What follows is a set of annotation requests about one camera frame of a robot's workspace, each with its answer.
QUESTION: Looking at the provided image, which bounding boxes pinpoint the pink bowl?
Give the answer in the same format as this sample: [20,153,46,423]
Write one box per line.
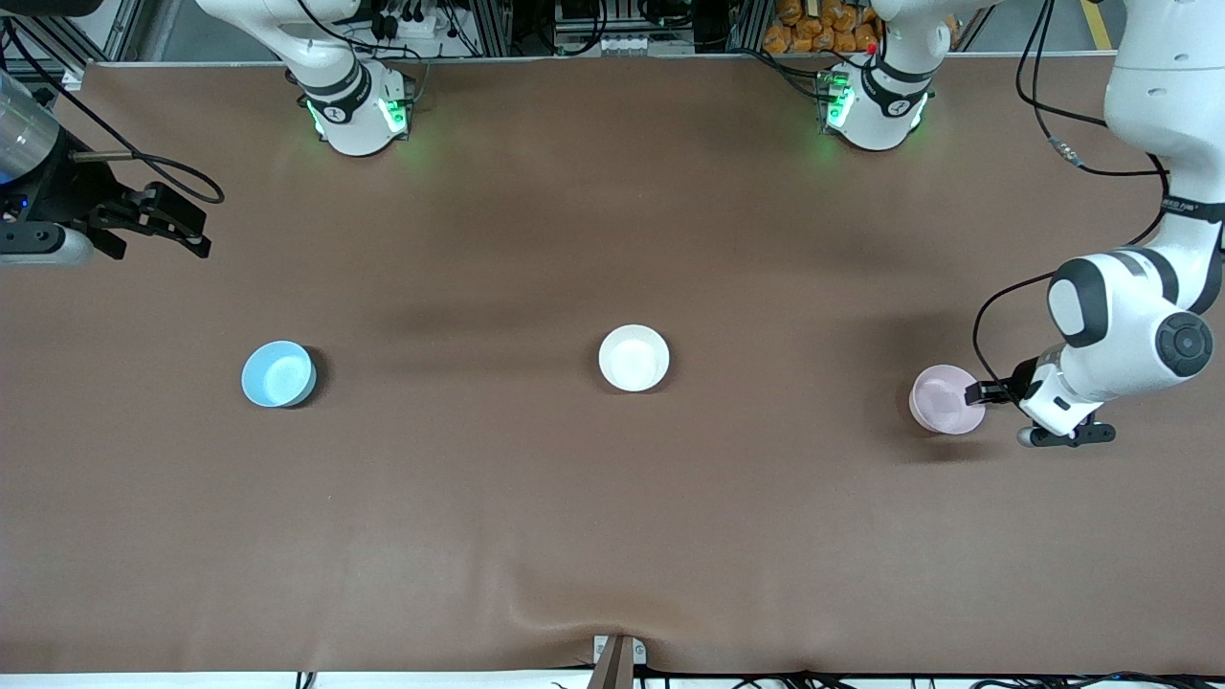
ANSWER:
[908,365,987,436]

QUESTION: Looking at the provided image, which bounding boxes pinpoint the blue bowl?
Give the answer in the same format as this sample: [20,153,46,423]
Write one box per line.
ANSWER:
[241,341,318,409]

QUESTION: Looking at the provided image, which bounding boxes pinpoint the white bowl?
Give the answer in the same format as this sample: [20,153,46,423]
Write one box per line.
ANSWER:
[598,324,671,393]

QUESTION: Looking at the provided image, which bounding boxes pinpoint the white power strip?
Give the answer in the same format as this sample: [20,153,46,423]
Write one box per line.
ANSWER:
[368,0,441,41]

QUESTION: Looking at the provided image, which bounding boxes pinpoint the brown table mat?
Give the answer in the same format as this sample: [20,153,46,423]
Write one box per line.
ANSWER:
[0,53,1225,676]

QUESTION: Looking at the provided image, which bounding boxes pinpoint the orange snack packets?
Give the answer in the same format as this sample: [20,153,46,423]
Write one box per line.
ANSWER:
[763,0,881,56]

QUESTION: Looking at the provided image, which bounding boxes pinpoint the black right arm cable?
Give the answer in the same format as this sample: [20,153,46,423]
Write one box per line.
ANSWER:
[0,19,227,209]

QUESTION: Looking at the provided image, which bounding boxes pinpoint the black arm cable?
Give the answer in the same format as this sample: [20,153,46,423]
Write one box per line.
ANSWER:
[0,19,227,209]
[971,0,1173,393]

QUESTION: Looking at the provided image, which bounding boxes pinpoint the aluminium frame profile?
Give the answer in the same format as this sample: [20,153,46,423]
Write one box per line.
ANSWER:
[0,14,97,92]
[727,0,774,54]
[467,0,515,56]

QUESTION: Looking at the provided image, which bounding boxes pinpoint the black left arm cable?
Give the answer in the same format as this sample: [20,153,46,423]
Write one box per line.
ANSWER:
[971,0,1173,393]

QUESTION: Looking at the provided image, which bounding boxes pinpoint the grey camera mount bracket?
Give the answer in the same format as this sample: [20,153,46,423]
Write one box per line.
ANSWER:
[586,633,647,689]

